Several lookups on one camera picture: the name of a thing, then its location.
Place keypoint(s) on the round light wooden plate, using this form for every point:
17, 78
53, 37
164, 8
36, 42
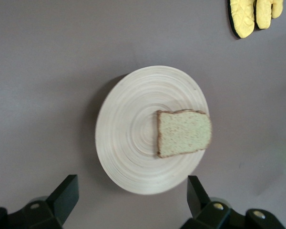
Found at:
128, 133

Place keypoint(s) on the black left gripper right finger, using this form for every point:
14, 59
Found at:
200, 205

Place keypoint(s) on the brown bread toast slice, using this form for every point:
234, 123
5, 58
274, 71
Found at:
183, 133

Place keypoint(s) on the yellow quilted oven mitt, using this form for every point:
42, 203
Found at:
243, 16
264, 14

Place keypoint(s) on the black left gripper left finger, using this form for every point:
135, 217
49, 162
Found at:
59, 202

